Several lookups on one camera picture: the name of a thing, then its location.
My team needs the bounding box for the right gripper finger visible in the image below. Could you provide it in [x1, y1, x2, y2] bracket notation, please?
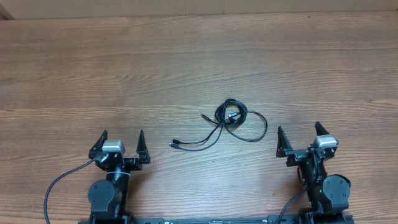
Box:
[276, 126, 293, 157]
[315, 121, 329, 136]

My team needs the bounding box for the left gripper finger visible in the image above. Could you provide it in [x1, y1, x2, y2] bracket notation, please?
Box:
[136, 129, 151, 164]
[88, 130, 108, 159]

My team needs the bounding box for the black usb cable split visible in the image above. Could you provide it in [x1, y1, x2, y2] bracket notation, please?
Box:
[169, 112, 244, 152]

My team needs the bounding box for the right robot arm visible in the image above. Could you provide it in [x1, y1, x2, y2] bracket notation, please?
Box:
[276, 121, 354, 223]

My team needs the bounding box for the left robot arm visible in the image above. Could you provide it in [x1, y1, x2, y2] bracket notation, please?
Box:
[88, 130, 150, 224]

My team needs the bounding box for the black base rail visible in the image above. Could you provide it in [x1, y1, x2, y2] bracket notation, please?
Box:
[133, 215, 303, 224]

